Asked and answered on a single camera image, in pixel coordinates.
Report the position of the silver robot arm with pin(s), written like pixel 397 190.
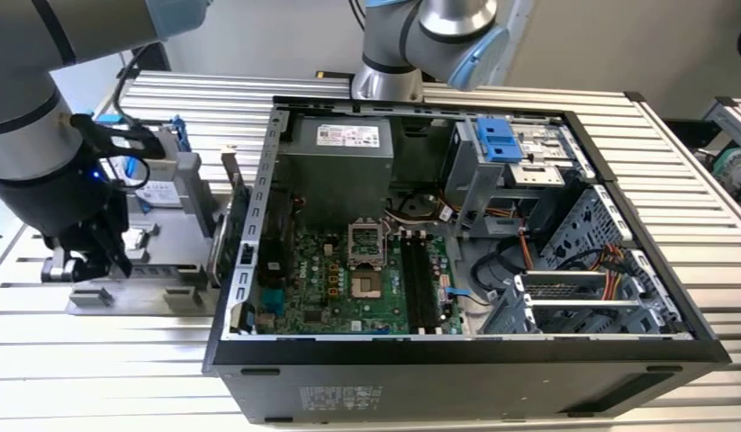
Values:
pixel 22 112

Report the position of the green RAM stick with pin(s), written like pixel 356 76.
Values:
pixel 159 272

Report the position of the black RAM slot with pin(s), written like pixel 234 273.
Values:
pixel 432 279
pixel 410 279
pixel 417 279
pixel 424 279

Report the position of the silver CPU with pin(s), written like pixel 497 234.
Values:
pixel 135 238

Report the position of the hard disk in blue carrier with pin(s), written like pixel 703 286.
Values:
pixel 159 193

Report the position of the grey parts rack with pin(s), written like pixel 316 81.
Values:
pixel 166 234

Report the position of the green graphics card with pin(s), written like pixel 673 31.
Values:
pixel 229 252

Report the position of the black case fan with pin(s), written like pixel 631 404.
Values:
pixel 279 225

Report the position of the green motherboard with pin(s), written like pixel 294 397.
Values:
pixel 310 292

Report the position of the grey power supply unit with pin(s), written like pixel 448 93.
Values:
pixel 334 180

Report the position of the CPU socket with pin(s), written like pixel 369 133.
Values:
pixel 370 284

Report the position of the blue expansion slot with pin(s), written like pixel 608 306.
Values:
pixel 346 332

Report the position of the metal locking lever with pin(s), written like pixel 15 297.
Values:
pixel 386 247

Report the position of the grey metal drive bay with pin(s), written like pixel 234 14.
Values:
pixel 472 180

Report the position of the black grey PC case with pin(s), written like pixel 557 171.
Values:
pixel 406 387

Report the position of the blue plastic drive latch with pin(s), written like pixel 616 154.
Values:
pixel 496 139

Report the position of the grey metal disk cage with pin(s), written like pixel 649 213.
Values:
pixel 587 304

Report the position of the aluminium side table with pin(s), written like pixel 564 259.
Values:
pixel 724 102

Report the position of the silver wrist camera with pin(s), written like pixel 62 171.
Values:
pixel 58 267

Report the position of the black vertical post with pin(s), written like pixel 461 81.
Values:
pixel 159 58

